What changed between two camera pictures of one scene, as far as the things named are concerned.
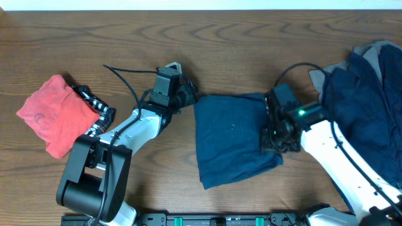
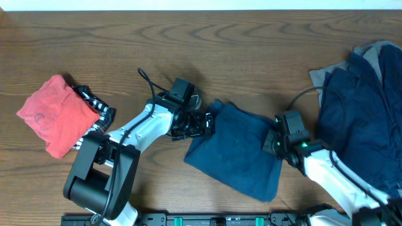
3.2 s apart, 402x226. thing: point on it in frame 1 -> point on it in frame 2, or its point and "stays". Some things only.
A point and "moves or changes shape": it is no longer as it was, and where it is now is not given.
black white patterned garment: (107, 113) stays
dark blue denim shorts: (228, 130) moves or changes shape
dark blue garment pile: (368, 111) stays
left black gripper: (189, 91) -> (200, 119)
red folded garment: (58, 115) stays
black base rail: (210, 219) stays
